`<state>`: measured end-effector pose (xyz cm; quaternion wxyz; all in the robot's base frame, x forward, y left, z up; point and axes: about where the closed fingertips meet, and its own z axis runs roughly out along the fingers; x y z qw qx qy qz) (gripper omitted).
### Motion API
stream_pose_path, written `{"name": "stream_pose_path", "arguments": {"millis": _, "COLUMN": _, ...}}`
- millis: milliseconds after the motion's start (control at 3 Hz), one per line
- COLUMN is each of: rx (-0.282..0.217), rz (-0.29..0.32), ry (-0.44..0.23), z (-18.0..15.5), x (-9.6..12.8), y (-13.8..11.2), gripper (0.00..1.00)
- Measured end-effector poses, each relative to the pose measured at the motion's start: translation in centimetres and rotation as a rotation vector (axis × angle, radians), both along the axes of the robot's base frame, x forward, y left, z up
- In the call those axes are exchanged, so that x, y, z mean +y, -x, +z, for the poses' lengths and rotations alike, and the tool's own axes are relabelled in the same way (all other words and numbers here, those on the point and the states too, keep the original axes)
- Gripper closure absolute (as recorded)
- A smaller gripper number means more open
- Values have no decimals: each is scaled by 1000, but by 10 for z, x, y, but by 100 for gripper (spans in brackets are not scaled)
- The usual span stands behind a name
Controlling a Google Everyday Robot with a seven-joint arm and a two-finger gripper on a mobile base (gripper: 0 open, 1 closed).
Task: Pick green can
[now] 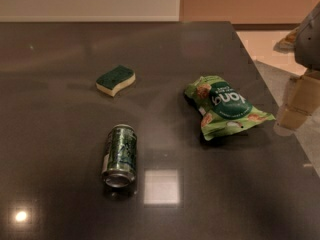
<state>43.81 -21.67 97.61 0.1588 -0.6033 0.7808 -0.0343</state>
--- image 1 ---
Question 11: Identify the green soda can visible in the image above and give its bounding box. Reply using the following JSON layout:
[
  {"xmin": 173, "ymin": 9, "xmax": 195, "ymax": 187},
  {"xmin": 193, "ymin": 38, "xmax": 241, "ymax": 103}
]
[{"xmin": 101, "ymin": 124, "xmax": 137, "ymax": 188}]

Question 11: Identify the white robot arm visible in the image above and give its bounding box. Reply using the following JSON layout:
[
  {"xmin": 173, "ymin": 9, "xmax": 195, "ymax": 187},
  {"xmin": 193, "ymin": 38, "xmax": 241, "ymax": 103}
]
[{"xmin": 295, "ymin": 2, "xmax": 320, "ymax": 71}]

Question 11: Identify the green and yellow sponge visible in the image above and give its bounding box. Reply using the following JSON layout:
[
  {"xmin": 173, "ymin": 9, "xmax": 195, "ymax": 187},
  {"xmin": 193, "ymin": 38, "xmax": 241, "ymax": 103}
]
[{"xmin": 96, "ymin": 65, "xmax": 136, "ymax": 97}]

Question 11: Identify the green snack bag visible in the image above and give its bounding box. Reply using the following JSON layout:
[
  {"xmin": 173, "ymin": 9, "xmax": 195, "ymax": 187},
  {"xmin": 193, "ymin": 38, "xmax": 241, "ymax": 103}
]
[{"xmin": 184, "ymin": 76, "xmax": 275, "ymax": 141}]

